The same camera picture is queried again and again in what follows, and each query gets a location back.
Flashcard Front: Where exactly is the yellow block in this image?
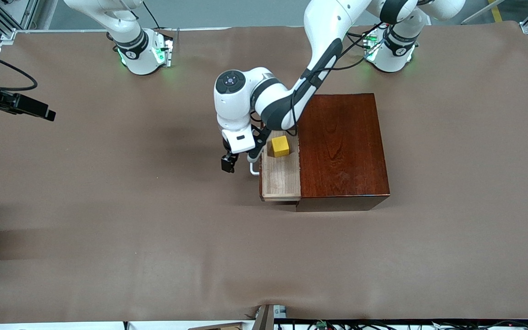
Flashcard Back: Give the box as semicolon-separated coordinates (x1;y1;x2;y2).
271;136;290;158

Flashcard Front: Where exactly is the wooden drawer with white handle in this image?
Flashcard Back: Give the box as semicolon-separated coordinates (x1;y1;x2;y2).
250;130;302;202

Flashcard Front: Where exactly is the brown table cover sheet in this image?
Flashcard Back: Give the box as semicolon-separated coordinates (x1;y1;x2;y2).
0;21;528;324

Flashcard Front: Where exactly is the dark brown wooden cabinet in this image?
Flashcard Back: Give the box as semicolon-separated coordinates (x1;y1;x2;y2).
295;93;391;212

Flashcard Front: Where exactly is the base connector box green light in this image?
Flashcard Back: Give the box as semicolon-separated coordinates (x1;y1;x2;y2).
363;30;384;62
154;28;175;68

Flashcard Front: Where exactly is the yellow floor tape strip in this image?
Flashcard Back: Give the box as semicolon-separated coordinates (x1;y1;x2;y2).
488;0;504;22

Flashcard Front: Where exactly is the black arm base cable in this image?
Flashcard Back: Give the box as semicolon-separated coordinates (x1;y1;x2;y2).
346;31;371;49
143;0;162;29

